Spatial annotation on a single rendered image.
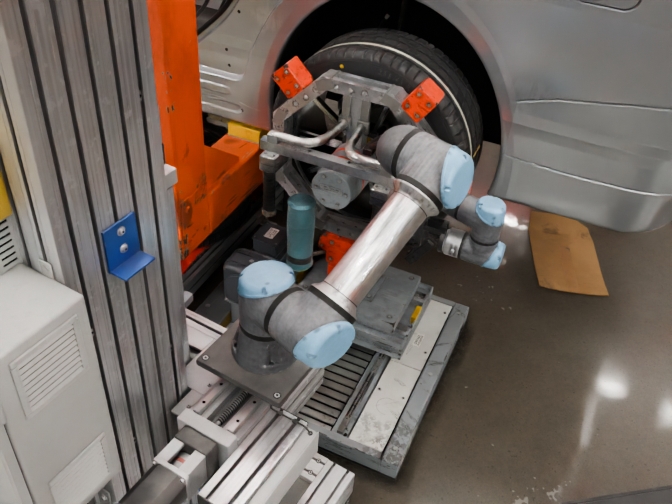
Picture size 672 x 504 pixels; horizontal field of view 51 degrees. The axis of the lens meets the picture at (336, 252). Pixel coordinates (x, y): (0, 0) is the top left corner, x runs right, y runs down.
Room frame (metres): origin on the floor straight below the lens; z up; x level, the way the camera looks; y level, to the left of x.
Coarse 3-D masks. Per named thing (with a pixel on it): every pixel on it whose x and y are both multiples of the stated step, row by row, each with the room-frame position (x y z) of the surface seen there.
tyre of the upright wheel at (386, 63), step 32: (352, 32) 2.14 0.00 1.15; (384, 32) 2.09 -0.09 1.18; (320, 64) 1.97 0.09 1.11; (352, 64) 1.93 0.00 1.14; (384, 64) 1.90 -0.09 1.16; (416, 64) 1.92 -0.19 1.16; (448, 64) 2.02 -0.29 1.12; (448, 96) 1.88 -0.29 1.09; (448, 128) 1.82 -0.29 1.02; (480, 128) 1.97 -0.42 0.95
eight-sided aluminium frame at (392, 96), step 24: (336, 72) 1.91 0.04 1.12; (312, 96) 1.88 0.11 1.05; (360, 96) 1.83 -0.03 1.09; (384, 96) 1.80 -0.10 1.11; (288, 120) 1.94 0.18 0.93; (408, 120) 1.78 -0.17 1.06; (288, 168) 1.95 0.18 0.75; (288, 192) 1.91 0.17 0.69; (312, 192) 1.94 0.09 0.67; (336, 216) 1.89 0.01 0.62
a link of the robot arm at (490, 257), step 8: (464, 240) 1.47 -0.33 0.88; (472, 240) 1.46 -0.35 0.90; (464, 248) 1.46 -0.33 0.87; (472, 248) 1.45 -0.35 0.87; (480, 248) 1.44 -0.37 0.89; (488, 248) 1.44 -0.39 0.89; (496, 248) 1.44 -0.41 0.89; (504, 248) 1.45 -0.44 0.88; (464, 256) 1.45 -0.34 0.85; (472, 256) 1.44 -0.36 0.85; (480, 256) 1.44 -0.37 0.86; (488, 256) 1.43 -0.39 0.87; (496, 256) 1.43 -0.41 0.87; (480, 264) 1.44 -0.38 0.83; (488, 264) 1.43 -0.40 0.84; (496, 264) 1.42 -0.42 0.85
